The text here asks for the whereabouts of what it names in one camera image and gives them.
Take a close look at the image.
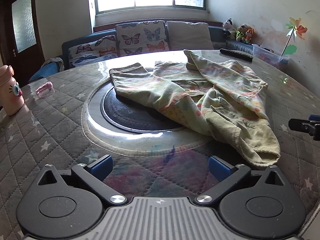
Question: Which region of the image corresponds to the blue patterned bench mattress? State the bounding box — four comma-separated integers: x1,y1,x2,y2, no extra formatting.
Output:
226,39,253,53

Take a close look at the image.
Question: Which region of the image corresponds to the blue cushion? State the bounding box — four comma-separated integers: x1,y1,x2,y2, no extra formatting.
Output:
29,62,60,82

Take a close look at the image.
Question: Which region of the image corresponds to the bear plush with green vest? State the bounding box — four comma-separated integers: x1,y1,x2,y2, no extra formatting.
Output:
235,24,247,42

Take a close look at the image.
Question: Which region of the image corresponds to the black round cooktop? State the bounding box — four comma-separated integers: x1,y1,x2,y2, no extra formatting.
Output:
100,81,190,134

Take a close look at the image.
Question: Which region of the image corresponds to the clear plastic storage box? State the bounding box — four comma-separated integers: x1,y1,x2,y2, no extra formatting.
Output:
252,44,290,67

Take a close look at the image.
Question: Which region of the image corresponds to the butterfly print cushion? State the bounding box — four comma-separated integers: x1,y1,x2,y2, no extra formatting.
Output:
68,35,118,68
115,20,167,57

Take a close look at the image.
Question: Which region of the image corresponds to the grey cloth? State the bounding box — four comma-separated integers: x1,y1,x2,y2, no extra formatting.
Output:
41,57,65,72

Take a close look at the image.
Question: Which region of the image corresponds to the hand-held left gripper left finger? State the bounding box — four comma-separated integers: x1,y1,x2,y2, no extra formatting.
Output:
37,154,128,206

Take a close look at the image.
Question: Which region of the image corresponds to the floral yellow-green shirt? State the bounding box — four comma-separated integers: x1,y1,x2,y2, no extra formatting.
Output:
109,49,281,167

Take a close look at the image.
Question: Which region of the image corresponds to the beige cushion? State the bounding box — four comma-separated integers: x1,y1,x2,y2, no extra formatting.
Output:
166,21,215,51

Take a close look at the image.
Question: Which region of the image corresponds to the dark wooden door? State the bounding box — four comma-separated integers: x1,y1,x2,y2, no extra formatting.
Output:
0,0,45,80

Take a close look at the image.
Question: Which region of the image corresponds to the black remote control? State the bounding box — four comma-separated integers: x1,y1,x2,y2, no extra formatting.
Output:
219,48,253,63

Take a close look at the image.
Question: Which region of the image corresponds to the black and white cow plush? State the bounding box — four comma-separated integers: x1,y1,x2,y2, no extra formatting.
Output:
222,18,233,39

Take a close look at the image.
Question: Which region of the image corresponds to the pink cartoon water bottle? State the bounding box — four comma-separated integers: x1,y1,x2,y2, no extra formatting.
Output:
0,65,25,116

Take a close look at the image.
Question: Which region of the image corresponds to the dark blue sofa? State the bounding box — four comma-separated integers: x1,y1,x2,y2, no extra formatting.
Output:
29,19,250,80

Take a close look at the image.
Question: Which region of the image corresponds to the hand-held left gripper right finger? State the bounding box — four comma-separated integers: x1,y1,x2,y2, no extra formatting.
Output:
194,155,286,206

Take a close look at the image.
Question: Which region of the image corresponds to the colourful pinwheel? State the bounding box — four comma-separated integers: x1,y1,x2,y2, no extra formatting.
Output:
280,17,308,57

